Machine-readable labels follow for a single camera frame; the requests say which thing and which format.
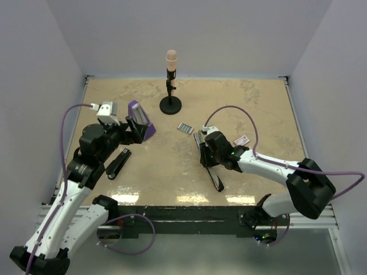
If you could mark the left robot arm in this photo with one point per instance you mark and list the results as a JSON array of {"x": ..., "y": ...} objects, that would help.
[{"x": 50, "y": 248}]

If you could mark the microphone on black stand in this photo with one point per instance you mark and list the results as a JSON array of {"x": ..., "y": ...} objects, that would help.
[{"x": 170, "y": 105}]

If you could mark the purple metronome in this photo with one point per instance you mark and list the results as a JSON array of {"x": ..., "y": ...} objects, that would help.
[{"x": 136, "y": 111}]

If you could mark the staple box sleeve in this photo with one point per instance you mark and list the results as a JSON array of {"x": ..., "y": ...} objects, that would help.
[{"x": 242, "y": 141}]

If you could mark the grey black stapler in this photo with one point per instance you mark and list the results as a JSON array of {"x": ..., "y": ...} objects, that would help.
[{"x": 207, "y": 160}]

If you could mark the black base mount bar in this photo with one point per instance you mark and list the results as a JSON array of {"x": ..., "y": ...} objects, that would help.
[{"x": 240, "y": 221}]

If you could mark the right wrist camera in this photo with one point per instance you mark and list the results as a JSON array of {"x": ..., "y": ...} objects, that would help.
[{"x": 207, "y": 130}]

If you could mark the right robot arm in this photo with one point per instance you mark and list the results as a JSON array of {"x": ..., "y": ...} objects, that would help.
[{"x": 309, "y": 191}]

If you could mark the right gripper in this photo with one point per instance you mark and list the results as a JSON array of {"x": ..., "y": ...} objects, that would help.
[{"x": 205, "y": 161}]

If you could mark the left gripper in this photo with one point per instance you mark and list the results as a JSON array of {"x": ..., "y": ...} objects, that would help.
[{"x": 128, "y": 136}]

